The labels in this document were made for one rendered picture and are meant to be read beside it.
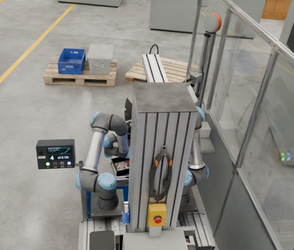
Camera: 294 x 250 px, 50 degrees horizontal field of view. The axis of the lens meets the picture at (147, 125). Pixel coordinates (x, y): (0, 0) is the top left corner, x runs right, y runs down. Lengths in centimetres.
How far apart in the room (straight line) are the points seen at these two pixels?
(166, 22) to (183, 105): 676
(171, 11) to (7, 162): 533
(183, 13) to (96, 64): 320
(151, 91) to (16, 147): 317
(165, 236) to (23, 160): 268
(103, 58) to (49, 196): 262
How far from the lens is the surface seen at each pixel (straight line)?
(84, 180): 207
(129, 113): 299
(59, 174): 390
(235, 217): 280
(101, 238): 65
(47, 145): 235
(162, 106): 132
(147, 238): 182
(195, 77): 293
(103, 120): 214
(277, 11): 1042
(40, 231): 343
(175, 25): 807
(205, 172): 220
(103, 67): 551
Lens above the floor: 274
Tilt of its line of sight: 36 degrees down
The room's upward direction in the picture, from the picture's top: 5 degrees clockwise
